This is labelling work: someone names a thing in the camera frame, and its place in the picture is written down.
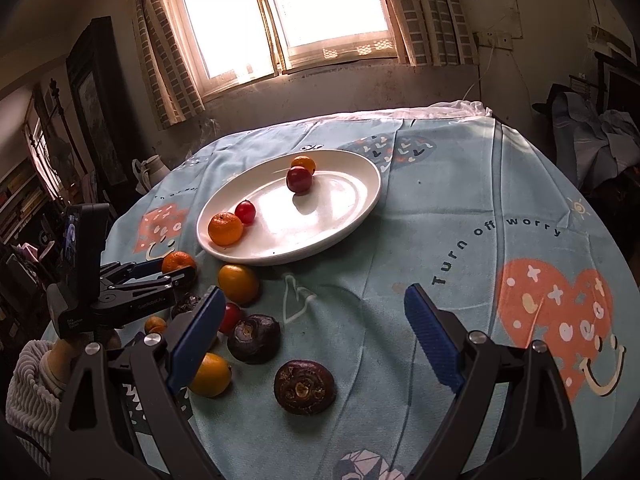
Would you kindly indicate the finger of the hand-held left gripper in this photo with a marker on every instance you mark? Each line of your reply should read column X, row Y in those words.
column 145, row 267
column 165, row 281

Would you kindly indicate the white kettle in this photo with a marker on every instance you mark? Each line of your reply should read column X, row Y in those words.
column 150, row 172

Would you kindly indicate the yellow spotted citrus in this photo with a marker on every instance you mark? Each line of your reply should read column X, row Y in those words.
column 215, row 375

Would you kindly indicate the window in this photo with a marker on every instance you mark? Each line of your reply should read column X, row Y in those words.
column 300, row 10

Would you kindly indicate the dark wooden cabinet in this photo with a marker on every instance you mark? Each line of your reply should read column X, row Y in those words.
column 97, row 100

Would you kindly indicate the red cherry tomato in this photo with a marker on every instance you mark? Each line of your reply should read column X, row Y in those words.
column 234, row 316
column 245, row 211

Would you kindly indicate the white cloth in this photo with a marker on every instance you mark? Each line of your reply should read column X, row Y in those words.
column 450, row 108

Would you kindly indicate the orange mandarin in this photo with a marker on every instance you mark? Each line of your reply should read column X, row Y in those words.
column 225, row 228
column 178, row 261

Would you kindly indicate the small brown kumquat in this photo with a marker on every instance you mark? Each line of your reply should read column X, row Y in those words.
column 156, row 325

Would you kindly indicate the person's left forearm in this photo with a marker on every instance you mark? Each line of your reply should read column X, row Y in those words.
column 30, row 390

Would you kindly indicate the white oval plate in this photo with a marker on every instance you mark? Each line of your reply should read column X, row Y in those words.
column 300, row 225

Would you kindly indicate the dark red plum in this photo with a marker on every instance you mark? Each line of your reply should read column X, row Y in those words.
column 299, row 180

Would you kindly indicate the pile of clothes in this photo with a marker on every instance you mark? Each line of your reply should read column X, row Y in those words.
column 595, row 135

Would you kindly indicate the wall socket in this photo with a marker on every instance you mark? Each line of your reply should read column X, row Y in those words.
column 495, row 41

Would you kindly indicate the checked curtain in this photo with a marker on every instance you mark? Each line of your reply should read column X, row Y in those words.
column 435, row 15
column 160, row 60

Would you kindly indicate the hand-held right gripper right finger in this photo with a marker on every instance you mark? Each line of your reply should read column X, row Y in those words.
column 435, row 340

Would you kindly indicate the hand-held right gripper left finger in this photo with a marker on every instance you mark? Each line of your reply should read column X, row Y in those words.
column 200, row 335

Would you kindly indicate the small dark water chestnut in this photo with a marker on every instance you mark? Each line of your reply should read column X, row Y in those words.
column 185, row 305

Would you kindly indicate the yellow-orange citrus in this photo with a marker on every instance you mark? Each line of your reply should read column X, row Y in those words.
column 238, row 284

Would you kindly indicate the small orange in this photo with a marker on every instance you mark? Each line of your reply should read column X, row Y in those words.
column 303, row 162

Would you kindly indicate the bookshelf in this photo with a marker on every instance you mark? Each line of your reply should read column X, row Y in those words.
column 20, row 200

